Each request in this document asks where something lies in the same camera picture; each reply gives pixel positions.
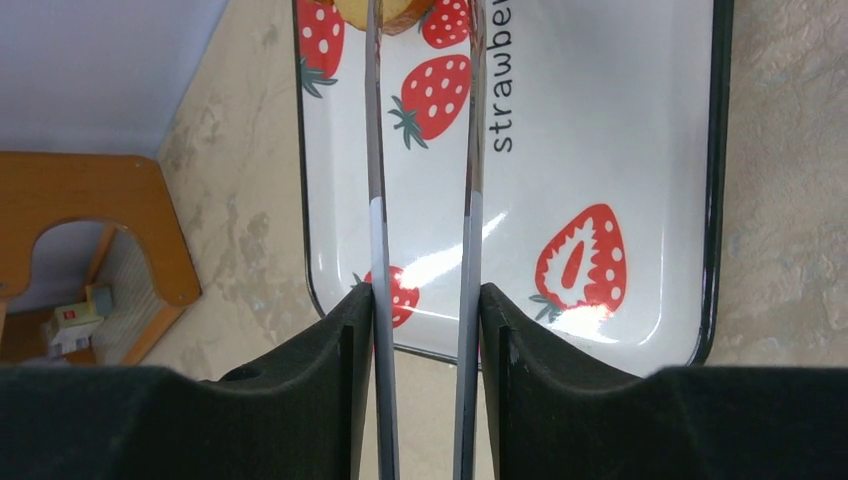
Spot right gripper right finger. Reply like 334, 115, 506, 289
479, 284, 847, 479

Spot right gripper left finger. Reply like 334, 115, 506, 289
1, 283, 373, 479

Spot strawberry pattern tray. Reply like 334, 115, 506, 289
292, 0, 735, 367

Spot fake toast slice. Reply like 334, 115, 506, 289
333, 0, 434, 36

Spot metal tongs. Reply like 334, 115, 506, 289
364, 1, 488, 479

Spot wooden shelf rack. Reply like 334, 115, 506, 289
1, 151, 201, 365

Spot small white box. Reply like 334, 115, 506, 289
53, 302, 104, 329

